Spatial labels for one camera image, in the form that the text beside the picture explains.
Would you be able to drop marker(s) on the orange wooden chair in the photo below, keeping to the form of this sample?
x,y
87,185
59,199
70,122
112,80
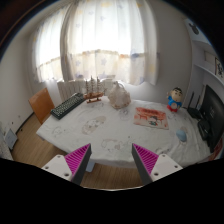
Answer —
x,y
42,104

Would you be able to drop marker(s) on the wooden model sailing ship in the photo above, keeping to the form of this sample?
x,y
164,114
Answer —
x,y
93,92

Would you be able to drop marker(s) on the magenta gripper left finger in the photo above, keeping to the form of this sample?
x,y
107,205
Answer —
x,y
72,166

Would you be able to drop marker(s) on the black wifi router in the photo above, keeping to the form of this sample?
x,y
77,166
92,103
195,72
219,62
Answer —
x,y
193,112

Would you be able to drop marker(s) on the black monitor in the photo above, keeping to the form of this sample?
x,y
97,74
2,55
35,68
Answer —
x,y
211,126

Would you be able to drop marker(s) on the cartoon boy figurine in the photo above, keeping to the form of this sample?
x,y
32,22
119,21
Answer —
x,y
174,99

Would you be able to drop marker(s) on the white sheer curtain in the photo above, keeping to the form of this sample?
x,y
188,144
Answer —
x,y
97,39

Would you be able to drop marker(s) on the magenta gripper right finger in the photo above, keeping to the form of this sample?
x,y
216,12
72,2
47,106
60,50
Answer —
x,y
152,167

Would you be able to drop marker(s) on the white wall shelf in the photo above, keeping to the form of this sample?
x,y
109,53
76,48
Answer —
x,y
203,64

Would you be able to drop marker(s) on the white patterned tablecloth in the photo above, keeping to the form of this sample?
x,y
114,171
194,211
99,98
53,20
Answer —
x,y
111,133

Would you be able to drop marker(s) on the black keyboard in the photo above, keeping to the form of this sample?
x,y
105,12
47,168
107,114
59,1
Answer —
x,y
68,105

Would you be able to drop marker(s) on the white radiator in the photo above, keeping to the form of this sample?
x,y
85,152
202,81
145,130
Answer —
x,y
67,89

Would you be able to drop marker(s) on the light blue computer mouse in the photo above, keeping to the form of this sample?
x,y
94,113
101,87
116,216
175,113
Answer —
x,y
181,135

